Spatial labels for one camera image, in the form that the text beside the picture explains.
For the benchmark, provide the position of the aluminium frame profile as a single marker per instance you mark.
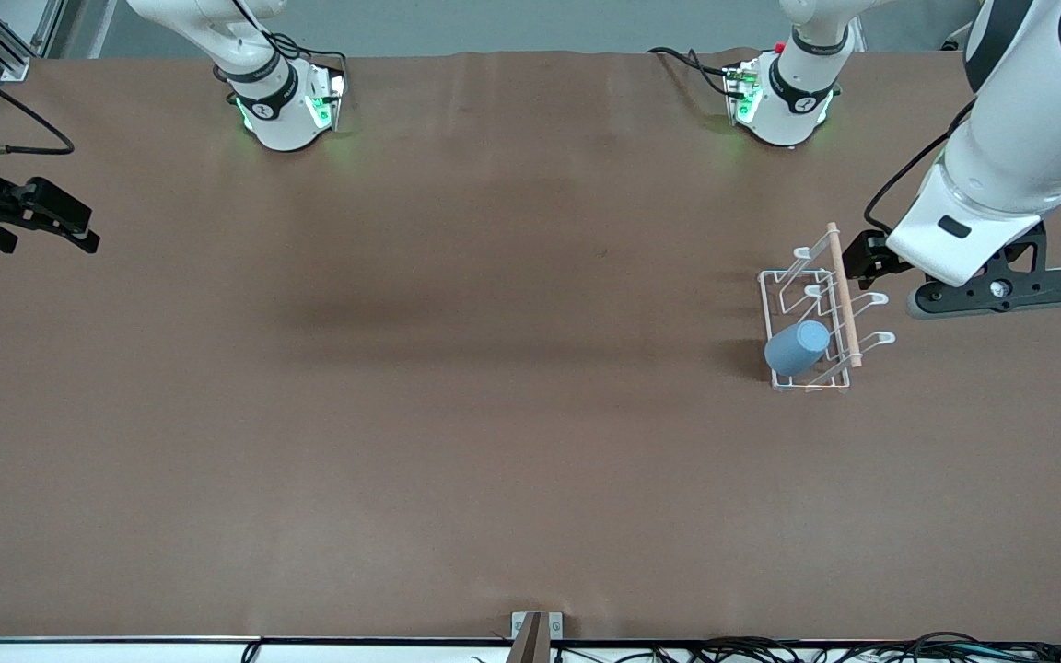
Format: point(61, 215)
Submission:
point(7, 52)

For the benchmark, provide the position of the brown post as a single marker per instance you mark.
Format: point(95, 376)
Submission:
point(530, 645)

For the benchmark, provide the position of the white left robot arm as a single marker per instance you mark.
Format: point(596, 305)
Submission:
point(1019, 138)

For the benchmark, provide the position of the blue plastic cup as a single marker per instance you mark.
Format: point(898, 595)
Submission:
point(798, 348)

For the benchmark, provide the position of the grey metal mounting bracket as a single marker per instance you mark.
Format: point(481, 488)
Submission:
point(519, 624)

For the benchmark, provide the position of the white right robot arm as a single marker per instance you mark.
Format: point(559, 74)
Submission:
point(277, 110)

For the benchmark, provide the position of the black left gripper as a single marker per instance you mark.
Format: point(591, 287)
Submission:
point(869, 255)

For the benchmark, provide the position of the brown table cover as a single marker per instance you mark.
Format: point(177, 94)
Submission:
point(512, 460)

